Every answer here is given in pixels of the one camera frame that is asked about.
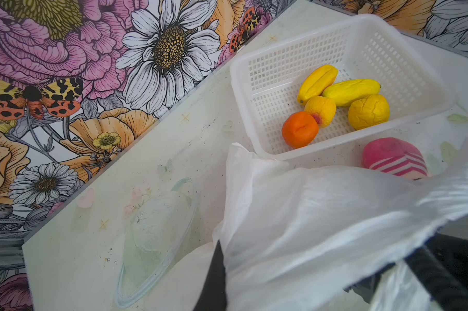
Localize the orange toy orange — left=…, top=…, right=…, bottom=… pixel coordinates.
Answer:
left=281, top=111, right=319, bottom=149

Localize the peach toy fruit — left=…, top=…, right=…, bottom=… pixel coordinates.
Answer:
left=305, top=96, right=337, bottom=128

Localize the yellow toy corn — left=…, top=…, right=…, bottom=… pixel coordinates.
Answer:
left=322, top=79, right=381, bottom=107

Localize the pink toy food piece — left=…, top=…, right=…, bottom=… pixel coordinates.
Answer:
left=362, top=137, right=428, bottom=180

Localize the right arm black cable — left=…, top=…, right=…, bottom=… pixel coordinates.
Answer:
left=404, top=245, right=468, bottom=311

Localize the white plastic mesh basket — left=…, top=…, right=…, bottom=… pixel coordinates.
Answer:
left=229, top=13, right=456, bottom=161

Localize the yellow toy lemon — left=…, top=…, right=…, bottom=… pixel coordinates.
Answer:
left=348, top=94, right=390, bottom=130

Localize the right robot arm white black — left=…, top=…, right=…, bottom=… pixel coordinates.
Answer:
left=345, top=233, right=468, bottom=310

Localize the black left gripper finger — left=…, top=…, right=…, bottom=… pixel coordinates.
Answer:
left=193, top=241, right=227, bottom=311

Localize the white plastic bag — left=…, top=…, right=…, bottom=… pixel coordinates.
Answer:
left=143, top=139, right=468, bottom=310

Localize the yellow toy banana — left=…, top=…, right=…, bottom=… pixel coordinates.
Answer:
left=297, top=65, right=339, bottom=106

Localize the aluminium corner post left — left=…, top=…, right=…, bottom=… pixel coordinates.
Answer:
left=0, top=238, right=24, bottom=268

